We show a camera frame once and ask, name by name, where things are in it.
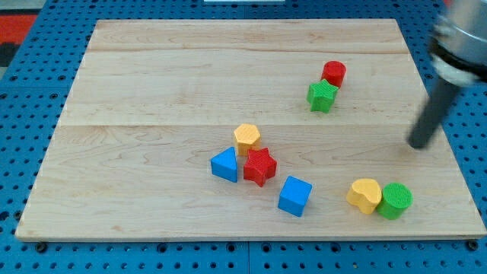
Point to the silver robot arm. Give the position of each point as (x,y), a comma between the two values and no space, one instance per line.
(458,45)

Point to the red star block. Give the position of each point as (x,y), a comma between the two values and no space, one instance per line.
(259,167)

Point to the green star block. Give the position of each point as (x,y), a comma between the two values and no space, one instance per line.
(321,96)

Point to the yellow hexagon block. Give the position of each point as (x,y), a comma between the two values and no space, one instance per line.
(246,137)

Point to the light wooden board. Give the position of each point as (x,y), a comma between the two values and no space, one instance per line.
(154,100)

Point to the blue triangle block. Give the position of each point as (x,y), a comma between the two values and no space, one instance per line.
(224,165)

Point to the blue cube block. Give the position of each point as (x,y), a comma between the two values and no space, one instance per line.
(294,196)

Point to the red cylinder block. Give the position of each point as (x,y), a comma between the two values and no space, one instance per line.
(334,72)

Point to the yellow heart block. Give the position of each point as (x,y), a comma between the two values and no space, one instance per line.
(365,194)

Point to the green cylinder block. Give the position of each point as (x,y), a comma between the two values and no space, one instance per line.
(396,199)

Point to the black pusher rod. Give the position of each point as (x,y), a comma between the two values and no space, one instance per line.
(433,113)

